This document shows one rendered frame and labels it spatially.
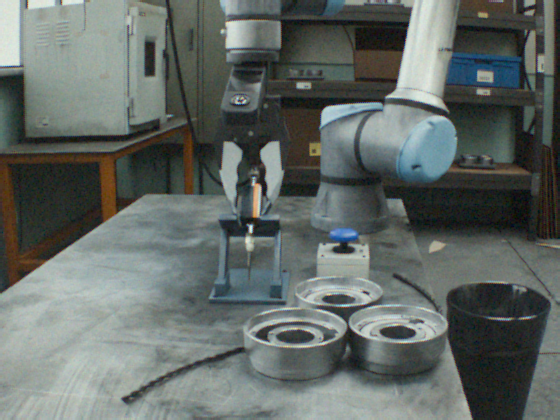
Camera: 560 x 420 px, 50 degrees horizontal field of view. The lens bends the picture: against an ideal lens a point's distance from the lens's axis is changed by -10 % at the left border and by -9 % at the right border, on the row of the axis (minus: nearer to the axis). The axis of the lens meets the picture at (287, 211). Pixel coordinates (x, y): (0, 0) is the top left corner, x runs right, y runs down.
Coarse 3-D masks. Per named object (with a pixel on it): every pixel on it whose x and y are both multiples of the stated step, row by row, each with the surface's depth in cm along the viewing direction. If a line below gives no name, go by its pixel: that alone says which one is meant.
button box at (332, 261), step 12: (324, 252) 90; (336, 252) 90; (348, 252) 90; (360, 252) 90; (324, 264) 88; (336, 264) 88; (348, 264) 88; (360, 264) 88; (324, 276) 89; (360, 276) 88
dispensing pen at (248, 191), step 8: (256, 168) 91; (256, 176) 91; (248, 192) 88; (248, 200) 87; (248, 208) 87; (240, 216) 86; (248, 216) 86; (248, 224) 88; (256, 224) 88; (248, 232) 87; (248, 240) 87; (248, 248) 86; (248, 256) 86; (248, 264) 86; (248, 272) 85; (248, 280) 85
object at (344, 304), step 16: (304, 288) 80; (320, 288) 81; (336, 288) 81; (352, 288) 80; (368, 288) 80; (304, 304) 74; (320, 304) 72; (336, 304) 79; (352, 304) 75; (368, 304) 72
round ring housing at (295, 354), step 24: (264, 312) 70; (288, 312) 71; (312, 312) 70; (288, 336) 68; (312, 336) 67; (336, 336) 66; (264, 360) 62; (288, 360) 61; (312, 360) 61; (336, 360) 63
